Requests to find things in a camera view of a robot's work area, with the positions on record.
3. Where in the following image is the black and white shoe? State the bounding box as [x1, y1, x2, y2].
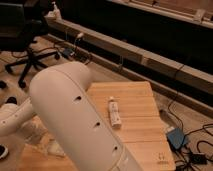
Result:
[0, 144, 9, 160]

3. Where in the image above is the black power adapter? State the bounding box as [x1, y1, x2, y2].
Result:
[190, 153, 207, 165]

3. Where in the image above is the small blue device on floor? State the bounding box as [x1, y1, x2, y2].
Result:
[61, 48, 75, 59]

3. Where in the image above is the white tube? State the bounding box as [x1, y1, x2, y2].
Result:
[108, 96, 122, 129]

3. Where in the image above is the black office chair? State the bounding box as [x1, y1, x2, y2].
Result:
[0, 0, 60, 88]

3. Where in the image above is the white spray bottle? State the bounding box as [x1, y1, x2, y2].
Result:
[47, 2, 62, 20]

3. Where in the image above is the blue electronic box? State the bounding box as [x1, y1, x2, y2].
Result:
[166, 128, 189, 150]

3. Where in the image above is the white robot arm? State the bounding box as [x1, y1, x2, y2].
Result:
[0, 62, 143, 171]

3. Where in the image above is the white sponge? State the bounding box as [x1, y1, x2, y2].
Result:
[47, 140, 65, 157]

